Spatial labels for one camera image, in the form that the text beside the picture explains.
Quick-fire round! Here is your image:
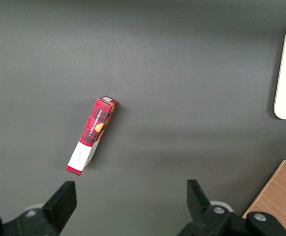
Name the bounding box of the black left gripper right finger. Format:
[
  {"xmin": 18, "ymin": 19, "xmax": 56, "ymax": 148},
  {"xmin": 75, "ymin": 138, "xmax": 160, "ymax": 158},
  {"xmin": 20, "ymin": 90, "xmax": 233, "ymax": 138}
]
[{"xmin": 187, "ymin": 179, "xmax": 232, "ymax": 225}]

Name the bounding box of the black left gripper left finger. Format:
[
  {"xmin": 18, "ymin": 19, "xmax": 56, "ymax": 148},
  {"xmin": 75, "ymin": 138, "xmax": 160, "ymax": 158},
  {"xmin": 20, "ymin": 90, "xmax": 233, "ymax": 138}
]
[{"xmin": 41, "ymin": 180, "xmax": 78, "ymax": 234}]

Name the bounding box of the wooden two-drawer cabinet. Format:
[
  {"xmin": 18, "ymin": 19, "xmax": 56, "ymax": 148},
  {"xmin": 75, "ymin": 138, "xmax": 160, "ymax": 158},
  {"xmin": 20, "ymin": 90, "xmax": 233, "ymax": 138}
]
[{"xmin": 241, "ymin": 159, "xmax": 286, "ymax": 222}]

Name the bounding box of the red plaid cookie box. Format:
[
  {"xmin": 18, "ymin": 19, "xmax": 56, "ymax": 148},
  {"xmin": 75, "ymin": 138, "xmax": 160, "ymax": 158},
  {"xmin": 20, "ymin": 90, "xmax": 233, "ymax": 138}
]
[{"xmin": 65, "ymin": 95, "xmax": 119, "ymax": 177}]

